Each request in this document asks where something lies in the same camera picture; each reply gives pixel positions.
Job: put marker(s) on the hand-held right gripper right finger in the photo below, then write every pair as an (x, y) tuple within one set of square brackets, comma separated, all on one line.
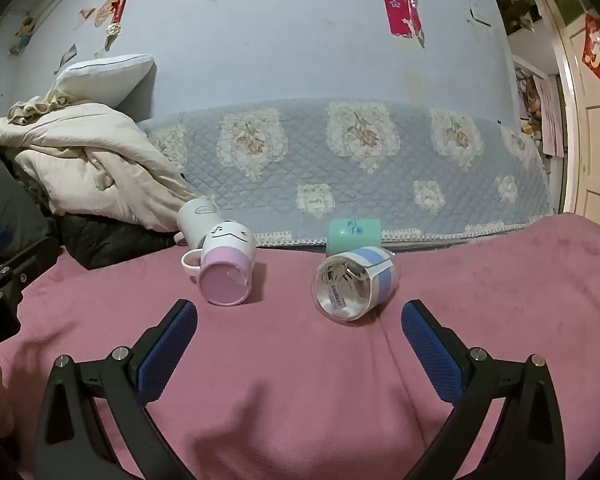
[(430, 355)]

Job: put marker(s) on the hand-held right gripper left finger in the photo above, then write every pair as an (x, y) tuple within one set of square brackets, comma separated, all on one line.
[(166, 352)]

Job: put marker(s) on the white pink face cup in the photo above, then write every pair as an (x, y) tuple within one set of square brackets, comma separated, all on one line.
[(225, 280)]

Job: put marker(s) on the clear blue striped cup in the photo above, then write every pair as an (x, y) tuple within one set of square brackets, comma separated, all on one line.
[(375, 265)]

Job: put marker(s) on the green cup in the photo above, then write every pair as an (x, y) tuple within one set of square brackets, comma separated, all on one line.
[(355, 235)]

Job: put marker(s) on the dark grey cloth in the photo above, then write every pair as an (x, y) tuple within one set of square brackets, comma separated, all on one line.
[(5, 200)]

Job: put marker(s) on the black padded jacket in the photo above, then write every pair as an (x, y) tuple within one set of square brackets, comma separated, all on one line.
[(110, 242)]

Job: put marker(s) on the cream quilt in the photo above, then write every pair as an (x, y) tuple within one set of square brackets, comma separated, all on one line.
[(90, 160)]

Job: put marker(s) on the pink blanket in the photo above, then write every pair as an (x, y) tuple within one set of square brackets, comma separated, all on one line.
[(290, 390)]

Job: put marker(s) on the plain white mug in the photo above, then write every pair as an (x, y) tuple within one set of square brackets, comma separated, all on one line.
[(195, 220)]

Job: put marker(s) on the floral quilted bed cover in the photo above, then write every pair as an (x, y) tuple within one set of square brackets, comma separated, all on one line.
[(380, 185)]

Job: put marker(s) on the white pillow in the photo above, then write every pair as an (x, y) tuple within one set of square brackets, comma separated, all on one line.
[(105, 77)]

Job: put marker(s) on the red hanging ribbon ornament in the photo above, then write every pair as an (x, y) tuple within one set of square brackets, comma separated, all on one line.
[(120, 5)]

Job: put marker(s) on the torn wall stickers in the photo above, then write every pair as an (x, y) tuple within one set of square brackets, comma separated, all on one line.
[(105, 10)]

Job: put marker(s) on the red wall banner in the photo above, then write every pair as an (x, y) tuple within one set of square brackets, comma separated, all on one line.
[(399, 0)]

